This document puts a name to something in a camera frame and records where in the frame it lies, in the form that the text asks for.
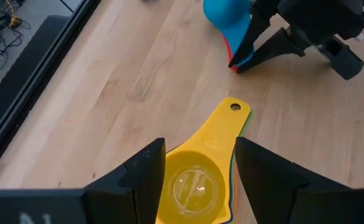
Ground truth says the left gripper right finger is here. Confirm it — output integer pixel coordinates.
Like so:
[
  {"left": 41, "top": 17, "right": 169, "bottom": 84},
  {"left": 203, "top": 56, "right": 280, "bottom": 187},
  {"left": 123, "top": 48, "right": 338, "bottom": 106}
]
[{"left": 235, "top": 136, "right": 364, "bottom": 224}]

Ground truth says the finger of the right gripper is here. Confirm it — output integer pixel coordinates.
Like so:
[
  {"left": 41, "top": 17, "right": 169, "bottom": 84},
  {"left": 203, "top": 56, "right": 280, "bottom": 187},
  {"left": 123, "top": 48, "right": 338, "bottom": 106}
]
[
  {"left": 236, "top": 27, "right": 307, "bottom": 75},
  {"left": 228, "top": 12, "right": 273, "bottom": 68}
]

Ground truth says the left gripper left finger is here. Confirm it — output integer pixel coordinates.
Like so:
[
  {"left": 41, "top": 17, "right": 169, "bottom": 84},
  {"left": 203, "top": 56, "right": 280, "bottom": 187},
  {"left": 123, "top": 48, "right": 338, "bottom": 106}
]
[{"left": 0, "top": 138, "right": 167, "bottom": 224}]

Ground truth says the red measuring cup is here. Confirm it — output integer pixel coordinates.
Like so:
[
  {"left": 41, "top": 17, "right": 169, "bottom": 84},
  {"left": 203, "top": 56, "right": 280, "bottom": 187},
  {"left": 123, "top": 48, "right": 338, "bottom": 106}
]
[{"left": 221, "top": 34, "right": 241, "bottom": 71}]

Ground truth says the cyan measuring cup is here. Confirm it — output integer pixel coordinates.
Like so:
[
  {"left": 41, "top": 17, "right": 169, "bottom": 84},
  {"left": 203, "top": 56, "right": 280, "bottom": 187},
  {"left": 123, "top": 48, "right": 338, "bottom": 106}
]
[{"left": 203, "top": 0, "right": 254, "bottom": 68}]

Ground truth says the navy measuring cup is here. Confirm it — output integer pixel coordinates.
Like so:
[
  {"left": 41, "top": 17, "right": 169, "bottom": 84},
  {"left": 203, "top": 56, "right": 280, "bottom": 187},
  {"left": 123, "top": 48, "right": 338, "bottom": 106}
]
[{"left": 222, "top": 174, "right": 234, "bottom": 224}]

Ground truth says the green measuring cup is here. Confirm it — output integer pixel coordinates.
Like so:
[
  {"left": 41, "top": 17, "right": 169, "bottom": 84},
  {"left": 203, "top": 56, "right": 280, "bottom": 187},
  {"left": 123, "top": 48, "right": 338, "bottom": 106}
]
[{"left": 228, "top": 109, "right": 254, "bottom": 224}]

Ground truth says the yellow measuring cup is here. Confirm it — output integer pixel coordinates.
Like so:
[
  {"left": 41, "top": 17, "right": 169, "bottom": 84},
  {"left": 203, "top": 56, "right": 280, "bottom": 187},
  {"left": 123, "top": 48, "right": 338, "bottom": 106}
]
[{"left": 155, "top": 96, "right": 251, "bottom": 224}]

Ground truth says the black aluminium table frame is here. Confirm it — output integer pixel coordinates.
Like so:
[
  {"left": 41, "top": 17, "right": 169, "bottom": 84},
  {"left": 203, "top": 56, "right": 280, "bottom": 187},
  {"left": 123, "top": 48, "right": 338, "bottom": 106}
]
[{"left": 0, "top": 0, "right": 101, "bottom": 183}]

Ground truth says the yellow hanging cable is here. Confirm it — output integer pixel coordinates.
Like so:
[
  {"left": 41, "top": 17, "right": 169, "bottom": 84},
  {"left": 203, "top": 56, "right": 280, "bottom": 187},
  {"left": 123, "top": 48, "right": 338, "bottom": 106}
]
[{"left": 4, "top": 0, "right": 22, "bottom": 29}]

